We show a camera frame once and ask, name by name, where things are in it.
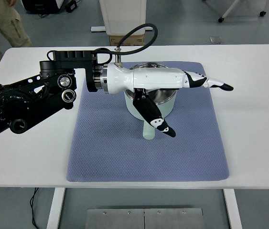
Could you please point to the white pedestal stand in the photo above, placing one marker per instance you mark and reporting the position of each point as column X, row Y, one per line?
column 121, row 16

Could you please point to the cardboard box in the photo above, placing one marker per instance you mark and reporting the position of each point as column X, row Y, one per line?
column 133, row 40

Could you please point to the grey floor outlet cover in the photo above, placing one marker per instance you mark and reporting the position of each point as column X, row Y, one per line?
column 216, row 40

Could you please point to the left white table leg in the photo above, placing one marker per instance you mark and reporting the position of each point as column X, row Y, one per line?
column 56, row 208

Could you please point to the person in khaki trousers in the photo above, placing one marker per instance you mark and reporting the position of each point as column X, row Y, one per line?
column 11, row 27

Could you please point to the green pot with handle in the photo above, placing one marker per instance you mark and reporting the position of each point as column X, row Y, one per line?
column 160, row 101

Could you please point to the white table leg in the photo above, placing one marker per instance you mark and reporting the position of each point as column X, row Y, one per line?
column 56, row 208
column 232, row 209

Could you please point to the blue quilted mat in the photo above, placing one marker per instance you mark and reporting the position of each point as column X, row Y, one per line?
column 108, row 145

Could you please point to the white wheeled cart frame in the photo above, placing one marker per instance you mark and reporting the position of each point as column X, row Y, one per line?
column 237, row 9

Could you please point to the right white table leg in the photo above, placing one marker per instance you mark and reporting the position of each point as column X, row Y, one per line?
column 232, row 209

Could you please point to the metal floor plate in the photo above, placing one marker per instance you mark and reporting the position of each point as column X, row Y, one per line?
column 145, row 218

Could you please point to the black equipment case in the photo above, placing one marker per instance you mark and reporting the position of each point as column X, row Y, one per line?
column 48, row 6

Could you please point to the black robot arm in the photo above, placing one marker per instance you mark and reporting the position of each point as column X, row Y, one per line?
column 26, row 103

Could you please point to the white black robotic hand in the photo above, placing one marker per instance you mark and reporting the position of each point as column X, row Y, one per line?
column 113, row 80

